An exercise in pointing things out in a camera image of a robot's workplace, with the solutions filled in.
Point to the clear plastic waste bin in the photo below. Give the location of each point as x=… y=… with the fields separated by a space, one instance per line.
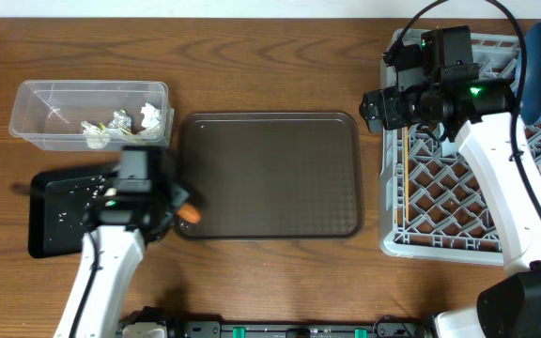
x=48 y=114

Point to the yellow snack wrapper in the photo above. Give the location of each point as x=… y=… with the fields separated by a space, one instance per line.
x=120 y=127

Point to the crumpled white tissue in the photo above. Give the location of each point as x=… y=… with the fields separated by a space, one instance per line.
x=151 y=123

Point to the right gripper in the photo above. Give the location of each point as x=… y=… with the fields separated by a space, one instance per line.
x=390 y=98

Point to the orange carrot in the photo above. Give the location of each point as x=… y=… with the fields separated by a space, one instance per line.
x=189 y=213

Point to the spilled white rice pile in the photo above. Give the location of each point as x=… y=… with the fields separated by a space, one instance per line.
x=73 y=197

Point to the grey dishwasher rack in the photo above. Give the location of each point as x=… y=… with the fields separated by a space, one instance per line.
x=448 y=216

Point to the brown serving tray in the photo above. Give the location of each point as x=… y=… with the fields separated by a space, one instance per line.
x=272 y=175

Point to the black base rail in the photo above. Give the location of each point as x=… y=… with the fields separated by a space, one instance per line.
x=151 y=322

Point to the light blue rice bowl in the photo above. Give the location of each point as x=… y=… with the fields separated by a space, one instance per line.
x=448 y=148

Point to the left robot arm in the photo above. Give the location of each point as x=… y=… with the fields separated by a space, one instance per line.
x=118 y=225

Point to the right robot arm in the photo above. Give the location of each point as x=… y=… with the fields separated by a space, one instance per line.
x=479 y=117

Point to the white paper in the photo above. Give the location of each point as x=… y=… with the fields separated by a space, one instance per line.
x=95 y=137

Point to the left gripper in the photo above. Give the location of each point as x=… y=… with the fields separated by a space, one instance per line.
x=180 y=195

